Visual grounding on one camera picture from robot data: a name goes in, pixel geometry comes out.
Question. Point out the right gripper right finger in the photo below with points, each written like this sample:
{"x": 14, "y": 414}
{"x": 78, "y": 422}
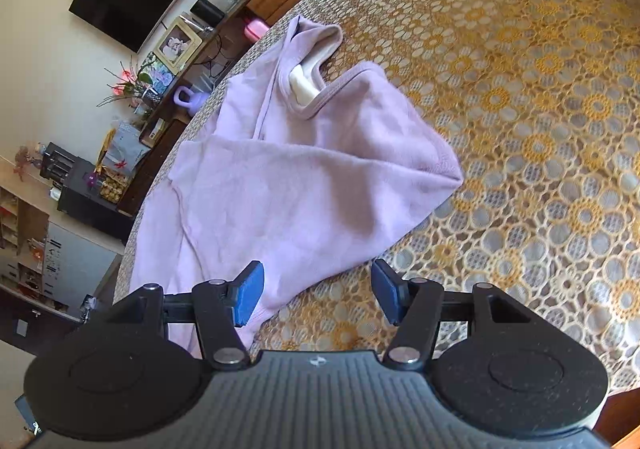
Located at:
{"x": 414, "y": 308}

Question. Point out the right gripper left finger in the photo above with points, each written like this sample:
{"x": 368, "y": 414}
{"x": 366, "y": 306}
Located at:
{"x": 220, "y": 308}

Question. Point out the lilac sweatshirt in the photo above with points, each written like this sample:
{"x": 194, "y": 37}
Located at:
{"x": 308, "y": 177}

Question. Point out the jar of yellow snacks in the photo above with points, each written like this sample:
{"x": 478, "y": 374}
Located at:
{"x": 113, "y": 185}

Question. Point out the black cabinet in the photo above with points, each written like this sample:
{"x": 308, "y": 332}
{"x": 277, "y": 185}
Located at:
{"x": 80, "y": 192}

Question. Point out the white gift bag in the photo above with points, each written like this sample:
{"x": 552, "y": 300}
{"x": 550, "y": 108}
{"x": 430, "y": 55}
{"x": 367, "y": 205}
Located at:
{"x": 124, "y": 150}

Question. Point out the purple kettlebell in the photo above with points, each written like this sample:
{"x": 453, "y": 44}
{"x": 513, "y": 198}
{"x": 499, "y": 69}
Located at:
{"x": 190, "y": 100}

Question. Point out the pink flower pot plant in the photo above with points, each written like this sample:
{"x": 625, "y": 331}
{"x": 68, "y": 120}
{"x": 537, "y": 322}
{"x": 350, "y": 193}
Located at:
{"x": 141, "y": 82}

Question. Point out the gold framed photo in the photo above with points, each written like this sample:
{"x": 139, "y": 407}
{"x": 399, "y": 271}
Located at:
{"x": 178, "y": 45}

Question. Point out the gold lace tablecloth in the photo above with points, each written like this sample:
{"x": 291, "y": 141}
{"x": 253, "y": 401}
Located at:
{"x": 540, "y": 101}

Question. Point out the pink small case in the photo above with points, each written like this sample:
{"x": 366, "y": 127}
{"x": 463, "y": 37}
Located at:
{"x": 255, "y": 29}

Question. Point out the black cylindrical speaker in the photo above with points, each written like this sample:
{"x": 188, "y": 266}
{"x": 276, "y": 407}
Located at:
{"x": 208, "y": 12}

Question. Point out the long wooden TV cabinet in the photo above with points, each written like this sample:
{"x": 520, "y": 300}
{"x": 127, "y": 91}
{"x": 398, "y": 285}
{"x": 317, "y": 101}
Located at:
{"x": 220, "y": 51}

